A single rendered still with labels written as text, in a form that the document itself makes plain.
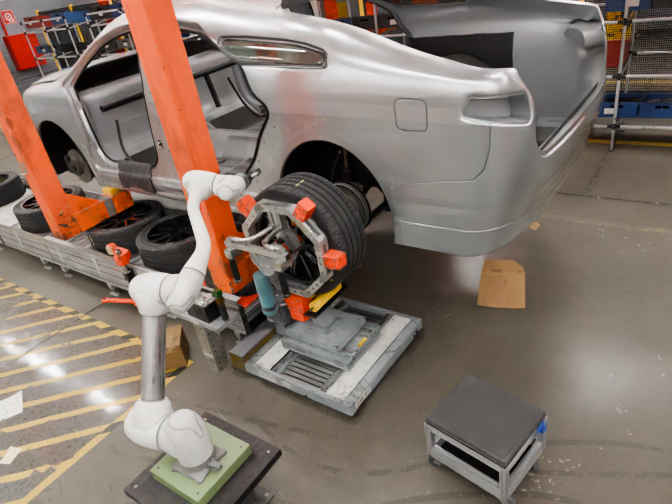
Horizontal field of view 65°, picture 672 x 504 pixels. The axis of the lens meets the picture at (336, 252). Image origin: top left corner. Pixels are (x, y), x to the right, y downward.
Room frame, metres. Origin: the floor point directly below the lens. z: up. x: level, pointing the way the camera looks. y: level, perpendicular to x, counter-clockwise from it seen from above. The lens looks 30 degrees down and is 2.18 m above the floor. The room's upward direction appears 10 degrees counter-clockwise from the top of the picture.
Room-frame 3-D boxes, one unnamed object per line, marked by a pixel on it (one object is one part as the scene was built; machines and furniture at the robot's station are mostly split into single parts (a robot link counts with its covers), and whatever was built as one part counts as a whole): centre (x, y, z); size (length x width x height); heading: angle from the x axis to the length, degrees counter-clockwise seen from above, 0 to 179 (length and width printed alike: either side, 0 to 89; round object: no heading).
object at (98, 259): (3.58, 1.58, 0.28); 2.47 x 0.09 x 0.22; 50
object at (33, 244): (5.00, 2.66, 0.20); 1.00 x 0.86 x 0.39; 50
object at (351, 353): (2.58, 0.12, 0.13); 0.50 x 0.36 x 0.10; 50
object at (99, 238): (4.24, 1.74, 0.39); 0.66 x 0.66 x 0.24
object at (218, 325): (2.62, 0.84, 0.44); 0.43 x 0.17 x 0.03; 50
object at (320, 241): (2.46, 0.26, 0.85); 0.54 x 0.07 x 0.54; 50
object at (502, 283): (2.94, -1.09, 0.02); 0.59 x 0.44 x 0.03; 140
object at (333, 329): (2.59, 0.15, 0.32); 0.40 x 0.30 x 0.28; 50
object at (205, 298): (2.60, 0.81, 0.51); 0.20 x 0.14 x 0.13; 47
